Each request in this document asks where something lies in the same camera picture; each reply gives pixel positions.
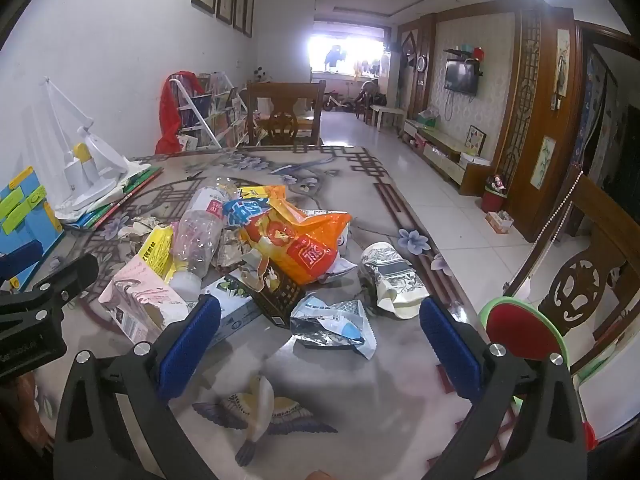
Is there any silver and blue wrapper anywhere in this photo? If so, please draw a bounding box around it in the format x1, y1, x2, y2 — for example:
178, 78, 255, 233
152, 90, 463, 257
290, 295, 377, 361

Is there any wall television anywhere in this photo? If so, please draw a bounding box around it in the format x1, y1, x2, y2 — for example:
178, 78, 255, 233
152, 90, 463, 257
444, 60, 479, 95

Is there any small red floor bin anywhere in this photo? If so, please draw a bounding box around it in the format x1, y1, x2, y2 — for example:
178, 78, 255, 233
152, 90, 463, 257
481, 175, 509, 214

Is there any wall scroll painting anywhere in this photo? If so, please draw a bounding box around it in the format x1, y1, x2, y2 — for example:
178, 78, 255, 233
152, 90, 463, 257
555, 28, 571, 97
530, 136, 557, 191

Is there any white desk lamp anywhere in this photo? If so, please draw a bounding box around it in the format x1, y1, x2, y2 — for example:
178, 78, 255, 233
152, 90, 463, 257
42, 76, 152, 211

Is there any tissue box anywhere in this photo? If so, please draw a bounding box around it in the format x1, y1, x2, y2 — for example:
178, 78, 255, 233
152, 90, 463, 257
486, 210, 515, 234

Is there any white balance bike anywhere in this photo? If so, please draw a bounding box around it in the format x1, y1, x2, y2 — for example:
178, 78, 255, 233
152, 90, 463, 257
322, 91, 352, 112

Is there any wall shelf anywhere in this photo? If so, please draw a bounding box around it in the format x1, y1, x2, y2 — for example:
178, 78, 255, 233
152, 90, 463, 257
444, 46, 487, 77

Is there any white side table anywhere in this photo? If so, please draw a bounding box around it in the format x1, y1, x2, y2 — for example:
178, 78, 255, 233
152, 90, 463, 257
370, 106, 406, 131

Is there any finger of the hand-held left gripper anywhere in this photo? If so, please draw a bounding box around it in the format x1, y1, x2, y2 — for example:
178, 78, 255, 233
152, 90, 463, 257
0, 239, 45, 283
0, 253, 100, 329

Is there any stack of colourful books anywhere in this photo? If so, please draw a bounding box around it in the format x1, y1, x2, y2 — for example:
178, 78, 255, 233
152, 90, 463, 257
87, 167, 164, 231

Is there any white book rack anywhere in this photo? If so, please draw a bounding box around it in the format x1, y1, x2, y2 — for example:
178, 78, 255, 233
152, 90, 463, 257
168, 72, 249, 150

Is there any orange snack bag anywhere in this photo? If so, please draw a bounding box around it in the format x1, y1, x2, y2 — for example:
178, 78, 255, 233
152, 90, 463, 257
242, 197, 354, 287

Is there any blue snack packet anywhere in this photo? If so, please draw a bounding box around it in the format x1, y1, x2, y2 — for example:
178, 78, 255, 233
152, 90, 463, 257
222, 197, 273, 229

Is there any white box with green picture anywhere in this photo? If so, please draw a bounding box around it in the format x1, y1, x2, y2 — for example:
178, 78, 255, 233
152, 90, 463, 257
200, 270, 264, 349

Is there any blue book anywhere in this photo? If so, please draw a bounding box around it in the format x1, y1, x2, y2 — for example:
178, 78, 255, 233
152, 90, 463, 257
56, 205, 118, 231

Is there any green book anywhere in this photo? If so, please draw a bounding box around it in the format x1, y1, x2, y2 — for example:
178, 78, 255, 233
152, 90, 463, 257
112, 164, 161, 196

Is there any white wrapper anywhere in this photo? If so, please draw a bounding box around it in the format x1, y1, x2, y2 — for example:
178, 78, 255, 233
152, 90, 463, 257
320, 254, 359, 284

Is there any beige paper bag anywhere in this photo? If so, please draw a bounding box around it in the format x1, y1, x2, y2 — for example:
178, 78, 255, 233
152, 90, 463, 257
117, 214, 162, 247

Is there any black patterned box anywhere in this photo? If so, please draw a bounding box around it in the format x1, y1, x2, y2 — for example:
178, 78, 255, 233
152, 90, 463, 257
240, 255, 307, 329

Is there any white bead string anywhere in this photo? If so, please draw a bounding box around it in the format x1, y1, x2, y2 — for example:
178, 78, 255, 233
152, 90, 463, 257
530, 170, 587, 252

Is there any colourful framed picture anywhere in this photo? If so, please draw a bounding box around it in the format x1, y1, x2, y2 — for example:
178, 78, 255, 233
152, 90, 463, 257
467, 125, 487, 157

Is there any red bin with green rim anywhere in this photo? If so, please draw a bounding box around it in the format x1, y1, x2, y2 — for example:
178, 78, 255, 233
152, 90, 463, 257
477, 296, 601, 455

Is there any carved wooden chair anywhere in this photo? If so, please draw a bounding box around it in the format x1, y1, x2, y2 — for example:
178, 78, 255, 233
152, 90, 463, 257
505, 170, 640, 377
246, 81, 327, 147

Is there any blue folder yellow trim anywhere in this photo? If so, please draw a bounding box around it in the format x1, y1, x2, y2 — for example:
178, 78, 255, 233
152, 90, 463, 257
0, 165, 67, 292

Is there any blue patterned hanging cloth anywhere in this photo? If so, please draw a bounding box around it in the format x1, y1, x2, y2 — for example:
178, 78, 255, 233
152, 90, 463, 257
582, 50, 622, 186

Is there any person's left forearm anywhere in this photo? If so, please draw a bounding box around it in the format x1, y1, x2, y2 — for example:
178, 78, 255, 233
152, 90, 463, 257
0, 372, 56, 466

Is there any yellow and orange box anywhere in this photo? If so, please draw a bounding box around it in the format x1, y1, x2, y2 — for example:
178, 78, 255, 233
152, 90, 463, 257
237, 185, 289, 204

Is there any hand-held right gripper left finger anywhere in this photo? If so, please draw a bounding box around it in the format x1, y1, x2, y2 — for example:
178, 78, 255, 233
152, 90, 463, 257
54, 294, 226, 480

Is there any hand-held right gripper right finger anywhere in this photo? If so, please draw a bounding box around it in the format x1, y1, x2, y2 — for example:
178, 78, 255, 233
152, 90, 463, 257
419, 297, 588, 480

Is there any red cloth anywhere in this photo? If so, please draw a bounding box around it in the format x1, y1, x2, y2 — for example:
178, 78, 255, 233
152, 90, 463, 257
155, 71, 205, 155

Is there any crumpled brown paper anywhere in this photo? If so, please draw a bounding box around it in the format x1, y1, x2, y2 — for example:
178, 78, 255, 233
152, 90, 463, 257
212, 227, 257, 269

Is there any yellow packet with black print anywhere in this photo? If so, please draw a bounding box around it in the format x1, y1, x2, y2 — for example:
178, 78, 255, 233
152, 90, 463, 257
136, 225, 176, 282

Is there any low television cabinet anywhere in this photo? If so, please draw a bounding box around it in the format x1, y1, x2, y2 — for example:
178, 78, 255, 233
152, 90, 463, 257
402, 119, 494, 197

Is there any pink plastic bottle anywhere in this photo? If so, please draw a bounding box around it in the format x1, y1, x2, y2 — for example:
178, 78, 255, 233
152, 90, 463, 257
98, 252, 202, 344

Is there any crushed patterned paper cup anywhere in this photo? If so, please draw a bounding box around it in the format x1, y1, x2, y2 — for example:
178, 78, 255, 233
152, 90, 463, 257
359, 242, 430, 320

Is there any white bottle with yellow cap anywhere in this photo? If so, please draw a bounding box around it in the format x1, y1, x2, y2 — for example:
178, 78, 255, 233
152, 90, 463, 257
64, 142, 99, 194

